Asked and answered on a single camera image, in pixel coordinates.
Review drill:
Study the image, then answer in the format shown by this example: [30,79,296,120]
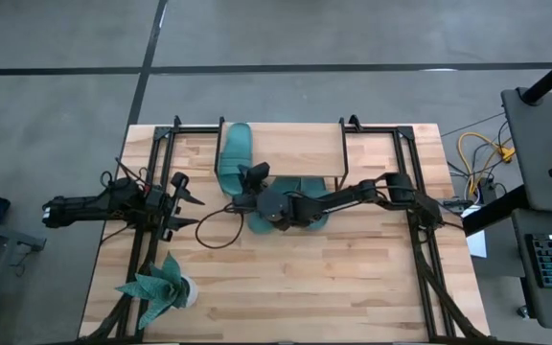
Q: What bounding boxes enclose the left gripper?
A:
[150,184,206,242]

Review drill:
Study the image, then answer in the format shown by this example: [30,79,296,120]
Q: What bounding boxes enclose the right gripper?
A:
[231,164,264,215]

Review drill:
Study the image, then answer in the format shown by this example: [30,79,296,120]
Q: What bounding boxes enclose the teal rubber slide sandal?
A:
[217,122,254,197]
[299,175,331,232]
[245,175,302,236]

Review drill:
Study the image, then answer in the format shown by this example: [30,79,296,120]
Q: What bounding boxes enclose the wooden shelf with black legs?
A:
[214,116,350,193]

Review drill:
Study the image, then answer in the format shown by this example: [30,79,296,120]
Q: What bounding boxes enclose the artificial green plant white pot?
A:
[114,252,199,331]

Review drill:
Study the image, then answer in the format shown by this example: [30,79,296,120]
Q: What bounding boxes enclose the white paper sheet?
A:
[465,205,489,260]

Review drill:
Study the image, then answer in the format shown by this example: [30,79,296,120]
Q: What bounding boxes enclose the black desk support bar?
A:
[462,185,531,237]

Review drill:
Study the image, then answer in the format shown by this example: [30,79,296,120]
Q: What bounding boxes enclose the grey desk top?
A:
[500,88,552,215]

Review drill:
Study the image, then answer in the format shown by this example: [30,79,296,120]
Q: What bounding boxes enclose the black round pole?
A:
[519,45,552,105]

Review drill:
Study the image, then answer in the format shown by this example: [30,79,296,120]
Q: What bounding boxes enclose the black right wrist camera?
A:
[241,161,271,193]

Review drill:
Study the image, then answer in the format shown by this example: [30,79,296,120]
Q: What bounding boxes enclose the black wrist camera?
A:
[169,171,191,191]
[241,161,271,193]

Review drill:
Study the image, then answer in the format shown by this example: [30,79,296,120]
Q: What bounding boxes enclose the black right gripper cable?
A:
[194,205,247,250]

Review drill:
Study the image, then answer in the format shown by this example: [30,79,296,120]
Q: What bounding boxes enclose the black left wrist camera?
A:
[169,171,191,191]

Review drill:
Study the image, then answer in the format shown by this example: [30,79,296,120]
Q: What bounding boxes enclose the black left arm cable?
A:
[99,156,150,193]

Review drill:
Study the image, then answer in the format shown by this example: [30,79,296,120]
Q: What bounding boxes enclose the black aluminium table frame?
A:
[77,113,495,344]

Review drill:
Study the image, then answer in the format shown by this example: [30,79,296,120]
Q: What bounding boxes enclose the yellow cable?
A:
[456,131,517,197]

